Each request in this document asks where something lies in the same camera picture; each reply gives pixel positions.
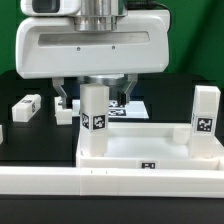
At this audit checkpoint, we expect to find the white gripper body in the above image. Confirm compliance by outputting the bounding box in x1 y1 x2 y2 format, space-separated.
15 10 170 79

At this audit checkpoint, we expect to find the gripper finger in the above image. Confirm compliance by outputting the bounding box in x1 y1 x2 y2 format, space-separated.
52 78 72 109
117 74 138 106

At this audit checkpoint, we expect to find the white desk tabletop tray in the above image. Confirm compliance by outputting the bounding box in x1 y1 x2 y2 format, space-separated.
76 122 224 171

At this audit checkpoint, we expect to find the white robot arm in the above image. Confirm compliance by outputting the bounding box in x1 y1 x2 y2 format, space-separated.
15 0 171 105

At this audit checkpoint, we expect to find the white sheet with fiducial tags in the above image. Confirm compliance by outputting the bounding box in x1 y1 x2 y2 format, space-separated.
72 99 150 120

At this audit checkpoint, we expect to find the white block at left edge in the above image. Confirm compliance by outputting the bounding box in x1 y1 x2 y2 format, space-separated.
0 125 3 145

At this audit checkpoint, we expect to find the white front fence rail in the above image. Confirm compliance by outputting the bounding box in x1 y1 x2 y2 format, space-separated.
0 166 224 198

